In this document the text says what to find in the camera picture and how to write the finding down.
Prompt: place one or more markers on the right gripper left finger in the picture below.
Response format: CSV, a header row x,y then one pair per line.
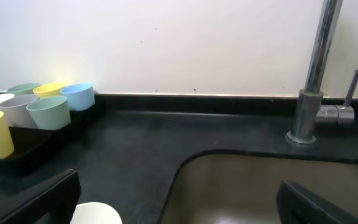
x,y
33,202

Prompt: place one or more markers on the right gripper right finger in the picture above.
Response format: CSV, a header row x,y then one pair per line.
x,y
303,208

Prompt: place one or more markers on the black tray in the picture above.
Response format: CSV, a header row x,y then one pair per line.
x,y
39,146

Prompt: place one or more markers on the steel sink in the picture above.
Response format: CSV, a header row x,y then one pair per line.
x,y
244,186

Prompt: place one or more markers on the green cup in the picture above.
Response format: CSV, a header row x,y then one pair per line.
x,y
22,88
50,113

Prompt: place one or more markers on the steel tap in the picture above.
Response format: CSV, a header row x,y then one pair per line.
x,y
306,115

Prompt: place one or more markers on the grey cup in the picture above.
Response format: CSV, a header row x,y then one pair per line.
x,y
15,110

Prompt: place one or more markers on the blue cup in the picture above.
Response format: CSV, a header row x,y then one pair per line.
x,y
79,96

